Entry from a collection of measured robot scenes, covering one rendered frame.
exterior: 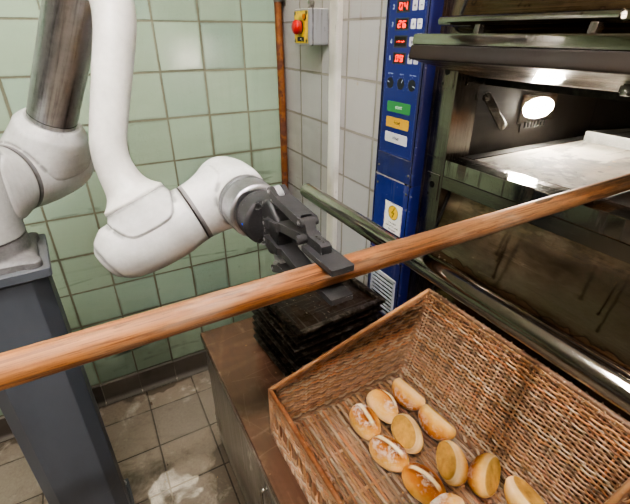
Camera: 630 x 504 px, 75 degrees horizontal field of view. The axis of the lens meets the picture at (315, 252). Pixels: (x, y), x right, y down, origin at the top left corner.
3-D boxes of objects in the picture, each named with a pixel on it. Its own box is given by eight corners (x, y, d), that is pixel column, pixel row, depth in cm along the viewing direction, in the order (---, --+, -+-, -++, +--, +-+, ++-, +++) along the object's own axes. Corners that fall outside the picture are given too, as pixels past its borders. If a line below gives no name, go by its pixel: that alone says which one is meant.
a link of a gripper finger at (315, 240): (310, 236, 51) (310, 213, 50) (332, 252, 48) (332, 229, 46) (300, 238, 51) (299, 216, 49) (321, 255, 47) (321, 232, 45)
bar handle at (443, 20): (429, 48, 80) (435, 50, 81) (603, 55, 54) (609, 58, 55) (438, 15, 78) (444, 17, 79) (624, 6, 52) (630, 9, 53)
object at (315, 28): (313, 44, 137) (313, 9, 132) (328, 45, 129) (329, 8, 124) (293, 45, 134) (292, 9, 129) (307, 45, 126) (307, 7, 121)
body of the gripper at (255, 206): (279, 182, 63) (309, 201, 56) (281, 232, 67) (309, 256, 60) (233, 190, 60) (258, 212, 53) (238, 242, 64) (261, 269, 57)
